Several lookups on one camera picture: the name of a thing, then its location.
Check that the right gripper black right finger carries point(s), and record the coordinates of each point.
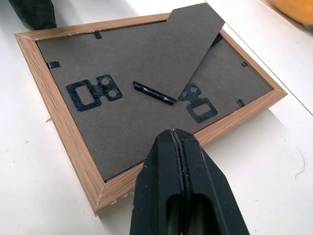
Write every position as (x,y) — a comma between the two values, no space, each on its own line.
(210,191)

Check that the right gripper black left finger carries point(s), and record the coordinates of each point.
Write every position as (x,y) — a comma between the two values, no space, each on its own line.
(156,186)

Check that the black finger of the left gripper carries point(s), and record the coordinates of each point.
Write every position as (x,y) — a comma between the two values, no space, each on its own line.
(36,12)

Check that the wooden picture frame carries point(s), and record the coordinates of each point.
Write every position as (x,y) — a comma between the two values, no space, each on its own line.
(127,58)

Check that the orange brown rounded object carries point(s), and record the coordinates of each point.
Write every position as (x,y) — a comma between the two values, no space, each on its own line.
(293,11)

